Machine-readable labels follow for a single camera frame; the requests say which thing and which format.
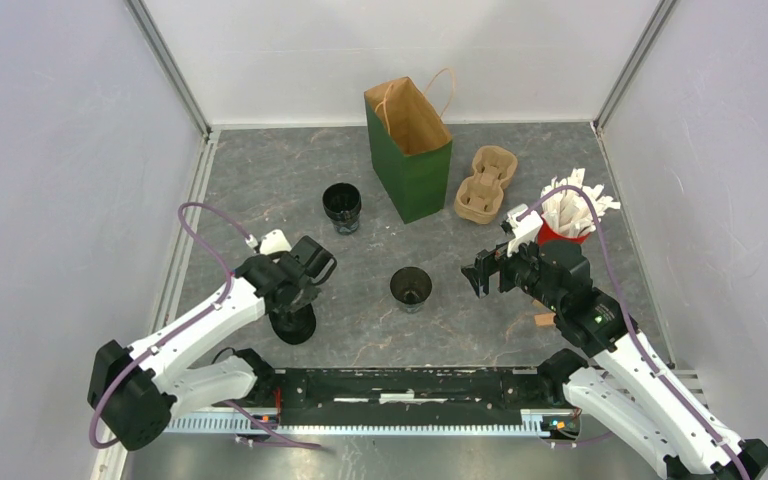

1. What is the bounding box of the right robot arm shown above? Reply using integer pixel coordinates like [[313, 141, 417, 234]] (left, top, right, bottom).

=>
[[461, 241, 768, 479]]

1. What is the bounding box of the slotted cable duct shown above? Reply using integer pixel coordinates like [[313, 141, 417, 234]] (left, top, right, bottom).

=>
[[165, 409, 573, 438]]

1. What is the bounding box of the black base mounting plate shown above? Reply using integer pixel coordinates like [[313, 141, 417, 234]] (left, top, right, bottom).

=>
[[275, 367, 572, 427]]

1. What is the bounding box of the black coffee cup front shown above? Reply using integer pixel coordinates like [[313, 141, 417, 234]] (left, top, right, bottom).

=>
[[389, 266, 433, 314]]

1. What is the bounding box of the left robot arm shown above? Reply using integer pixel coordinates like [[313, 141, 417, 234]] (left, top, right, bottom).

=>
[[88, 230, 337, 451]]

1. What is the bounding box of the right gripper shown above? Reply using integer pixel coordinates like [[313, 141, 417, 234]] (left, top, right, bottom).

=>
[[461, 230, 563, 313]]

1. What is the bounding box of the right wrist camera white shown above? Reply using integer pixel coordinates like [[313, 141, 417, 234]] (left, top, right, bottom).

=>
[[501, 204, 543, 257]]

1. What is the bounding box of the white paper stick bundle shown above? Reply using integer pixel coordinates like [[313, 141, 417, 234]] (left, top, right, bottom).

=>
[[541, 168, 621, 240]]

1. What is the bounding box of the cardboard two-cup carrier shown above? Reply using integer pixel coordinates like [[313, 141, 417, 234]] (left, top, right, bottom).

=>
[[454, 145, 518, 225]]

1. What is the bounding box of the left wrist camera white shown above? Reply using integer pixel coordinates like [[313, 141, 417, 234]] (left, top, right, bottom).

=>
[[258, 229, 292, 255]]

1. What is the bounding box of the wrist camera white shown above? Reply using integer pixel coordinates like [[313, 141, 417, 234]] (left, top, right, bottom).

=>
[[501, 204, 543, 257], [258, 229, 292, 255]]

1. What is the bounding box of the black coffee cup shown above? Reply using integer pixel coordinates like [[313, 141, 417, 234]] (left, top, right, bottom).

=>
[[322, 183, 362, 235], [389, 266, 433, 314]]

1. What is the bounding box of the red cup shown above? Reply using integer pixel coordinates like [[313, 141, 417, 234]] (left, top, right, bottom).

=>
[[536, 220, 591, 246]]

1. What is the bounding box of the green paper bag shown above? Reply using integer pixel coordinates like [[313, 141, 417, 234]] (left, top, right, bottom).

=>
[[363, 67, 456, 224]]

